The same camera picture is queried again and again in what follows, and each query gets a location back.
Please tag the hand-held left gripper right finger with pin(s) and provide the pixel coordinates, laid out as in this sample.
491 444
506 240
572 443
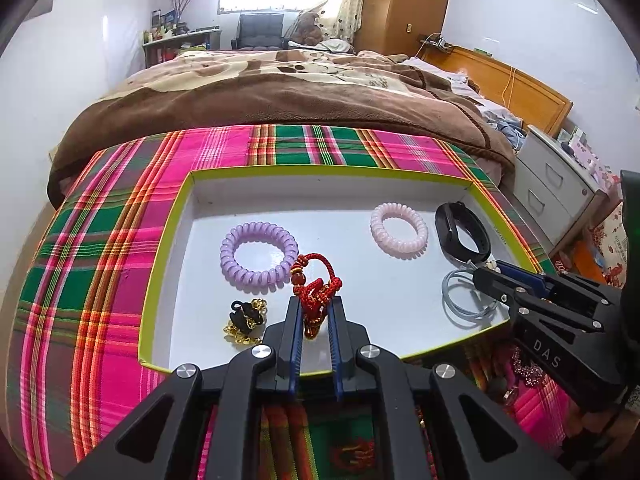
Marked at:
336 355

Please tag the wooden wardrobe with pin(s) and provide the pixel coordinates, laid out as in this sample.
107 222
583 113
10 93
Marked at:
405 5

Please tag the brown teddy bear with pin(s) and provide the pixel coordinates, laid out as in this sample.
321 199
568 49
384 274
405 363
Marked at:
306 30

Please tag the yellow cardboard box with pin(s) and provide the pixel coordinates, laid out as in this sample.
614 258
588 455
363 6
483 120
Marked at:
350 200

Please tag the dark green cloth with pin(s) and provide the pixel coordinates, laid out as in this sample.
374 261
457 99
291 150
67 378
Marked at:
631 220

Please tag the purple crystal hair ornament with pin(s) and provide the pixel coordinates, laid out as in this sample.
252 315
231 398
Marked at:
525 367

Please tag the dark armchair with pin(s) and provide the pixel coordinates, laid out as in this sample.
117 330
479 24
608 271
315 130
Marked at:
260 32

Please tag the black smart wristband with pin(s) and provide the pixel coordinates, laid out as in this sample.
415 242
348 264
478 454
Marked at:
452 232

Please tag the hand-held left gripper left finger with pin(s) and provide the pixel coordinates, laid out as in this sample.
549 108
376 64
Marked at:
295 355

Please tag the brown printed blanket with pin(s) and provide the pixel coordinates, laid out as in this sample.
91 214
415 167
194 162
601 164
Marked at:
280 105

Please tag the cluttered desk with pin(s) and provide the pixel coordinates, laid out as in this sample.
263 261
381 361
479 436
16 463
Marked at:
180 45

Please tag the wooden headboard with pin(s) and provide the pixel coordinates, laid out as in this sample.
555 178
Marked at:
505 85

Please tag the white drawer nightstand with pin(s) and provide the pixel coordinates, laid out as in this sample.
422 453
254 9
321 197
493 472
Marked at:
555 185

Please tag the plaid cloth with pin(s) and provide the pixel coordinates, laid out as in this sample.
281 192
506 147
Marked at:
100 260

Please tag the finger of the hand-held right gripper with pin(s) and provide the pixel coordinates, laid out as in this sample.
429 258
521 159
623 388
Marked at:
500 287
522 277

